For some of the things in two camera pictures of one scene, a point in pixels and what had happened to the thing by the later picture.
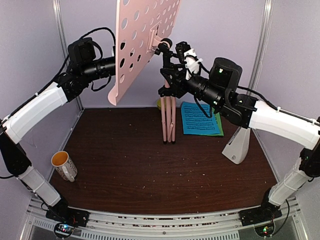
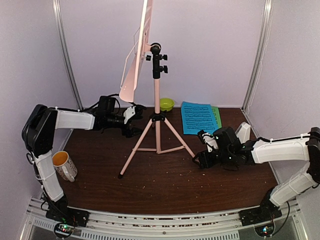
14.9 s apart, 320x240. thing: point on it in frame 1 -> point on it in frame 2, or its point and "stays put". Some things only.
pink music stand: x=140 y=24 -> x=142 y=44
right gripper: x=176 y=85 -> x=205 y=162
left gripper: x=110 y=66 -> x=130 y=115
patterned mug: x=64 y=166 stays put
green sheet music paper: x=218 y=117 stays put
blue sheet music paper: x=195 y=121 stays put
